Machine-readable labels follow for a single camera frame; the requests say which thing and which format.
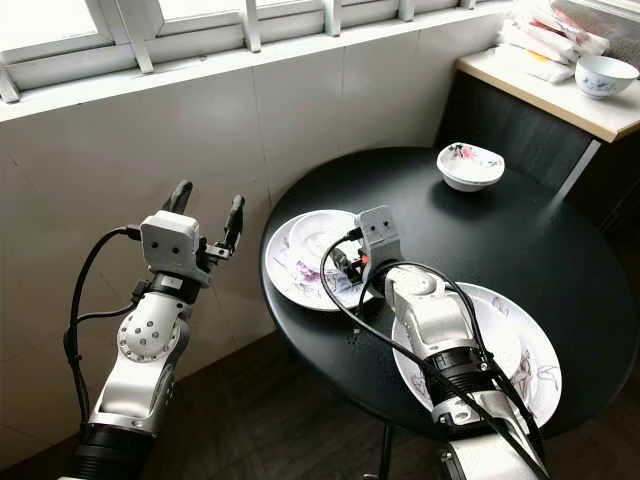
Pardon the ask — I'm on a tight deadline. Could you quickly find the white floral bowl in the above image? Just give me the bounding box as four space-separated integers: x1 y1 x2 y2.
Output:
436 142 507 193

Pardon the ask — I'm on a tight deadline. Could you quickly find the black round table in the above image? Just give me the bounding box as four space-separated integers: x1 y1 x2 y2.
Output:
260 146 640 480

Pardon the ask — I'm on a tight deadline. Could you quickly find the dark cabinet with wooden top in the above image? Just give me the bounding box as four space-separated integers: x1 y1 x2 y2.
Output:
435 48 640 231

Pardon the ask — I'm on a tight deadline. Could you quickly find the white bowl blue pattern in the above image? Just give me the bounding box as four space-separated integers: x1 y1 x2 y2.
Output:
575 55 640 100

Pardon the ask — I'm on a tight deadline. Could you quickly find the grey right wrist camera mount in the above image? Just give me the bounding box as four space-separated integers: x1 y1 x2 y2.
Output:
355 205 403 271

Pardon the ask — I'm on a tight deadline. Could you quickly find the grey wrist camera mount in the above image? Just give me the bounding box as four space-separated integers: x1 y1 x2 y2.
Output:
355 205 403 271
140 210 201 289

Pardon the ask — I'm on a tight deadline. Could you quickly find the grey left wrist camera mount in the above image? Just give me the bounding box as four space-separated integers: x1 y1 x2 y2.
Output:
140 210 201 289

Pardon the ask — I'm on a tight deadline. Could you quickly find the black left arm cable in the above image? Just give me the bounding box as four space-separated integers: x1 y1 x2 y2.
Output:
63 228 146 426

